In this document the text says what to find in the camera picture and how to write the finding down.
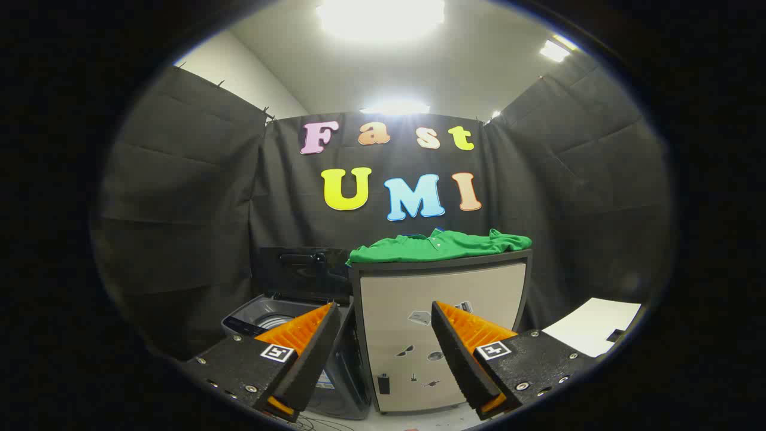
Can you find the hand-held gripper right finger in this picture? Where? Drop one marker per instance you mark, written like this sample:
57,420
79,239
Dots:
455,353

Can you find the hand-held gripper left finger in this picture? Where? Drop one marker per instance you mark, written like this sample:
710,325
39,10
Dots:
311,359

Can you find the grey washing machine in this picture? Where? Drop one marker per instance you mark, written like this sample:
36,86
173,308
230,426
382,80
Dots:
344,383

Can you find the dark washing machine lid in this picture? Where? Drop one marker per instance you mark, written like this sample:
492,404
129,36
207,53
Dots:
305,272

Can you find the green polo shirt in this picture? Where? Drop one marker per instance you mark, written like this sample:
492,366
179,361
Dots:
443,246

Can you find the white paper sheet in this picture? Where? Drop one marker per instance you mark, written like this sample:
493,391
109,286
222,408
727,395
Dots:
589,326

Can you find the black backdrop cloth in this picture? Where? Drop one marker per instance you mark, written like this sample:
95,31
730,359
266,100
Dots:
179,209

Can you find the rectangular ceiling light panel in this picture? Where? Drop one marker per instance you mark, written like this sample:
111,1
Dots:
395,108
555,50

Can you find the large round ceiling light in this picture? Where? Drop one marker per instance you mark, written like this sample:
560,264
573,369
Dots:
383,18

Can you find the beige cabinet with dark frame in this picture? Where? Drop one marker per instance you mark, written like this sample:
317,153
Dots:
389,299

